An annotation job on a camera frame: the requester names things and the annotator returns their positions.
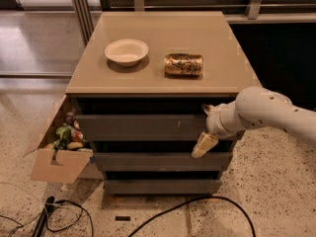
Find grey middle drawer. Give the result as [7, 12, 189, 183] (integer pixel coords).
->
[94, 152, 232, 172]

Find snack items in box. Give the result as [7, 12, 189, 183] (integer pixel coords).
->
[44, 111, 87, 151]

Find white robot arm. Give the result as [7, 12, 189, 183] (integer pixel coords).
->
[192, 86, 316, 158]

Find thick black floor cable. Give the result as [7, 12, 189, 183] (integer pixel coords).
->
[127, 195, 257, 237]

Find grey top drawer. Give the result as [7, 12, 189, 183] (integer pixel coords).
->
[75, 114, 245, 142]

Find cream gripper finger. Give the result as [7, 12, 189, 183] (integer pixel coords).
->
[202, 104, 214, 116]
[192, 131, 218, 158]

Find grey bottom drawer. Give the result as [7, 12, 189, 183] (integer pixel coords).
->
[104, 180, 221, 195]

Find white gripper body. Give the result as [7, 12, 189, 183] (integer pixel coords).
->
[206, 102, 245, 138]

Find thin white cable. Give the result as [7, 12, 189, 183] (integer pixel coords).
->
[0, 181, 50, 237]

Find grey drawer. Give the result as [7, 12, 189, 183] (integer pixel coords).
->
[94, 152, 232, 172]
[104, 180, 221, 195]
[75, 114, 245, 142]

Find metal railing frame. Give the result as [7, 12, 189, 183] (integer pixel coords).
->
[72, 0, 316, 40]

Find cardboard box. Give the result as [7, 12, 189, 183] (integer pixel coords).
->
[23, 96, 93, 184]

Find white bowl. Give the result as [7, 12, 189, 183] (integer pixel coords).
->
[105, 39, 149, 67]

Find gold soda can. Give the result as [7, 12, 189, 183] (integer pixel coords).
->
[164, 53, 203, 77]

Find black tape strip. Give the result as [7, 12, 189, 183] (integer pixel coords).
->
[116, 216, 130, 221]

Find grey drawer cabinet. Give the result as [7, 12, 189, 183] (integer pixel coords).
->
[66, 12, 260, 181]

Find black rod on floor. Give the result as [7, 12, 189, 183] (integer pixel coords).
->
[32, 197, 54, 237]

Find thin black looped cable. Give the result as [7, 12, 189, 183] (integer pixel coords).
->
[44, 198, 95, 237]

